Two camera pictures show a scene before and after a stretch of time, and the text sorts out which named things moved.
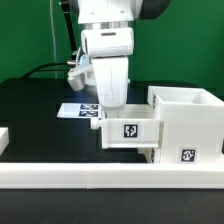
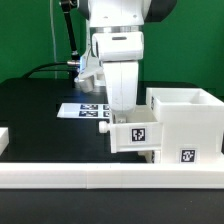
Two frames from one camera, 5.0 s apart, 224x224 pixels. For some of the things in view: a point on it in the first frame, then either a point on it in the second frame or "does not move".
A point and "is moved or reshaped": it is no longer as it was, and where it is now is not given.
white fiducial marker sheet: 81,110 does not move
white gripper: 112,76 to 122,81
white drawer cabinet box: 191,124 does not move
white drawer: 127,129 is moved or reshaped
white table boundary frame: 106,176 does not move
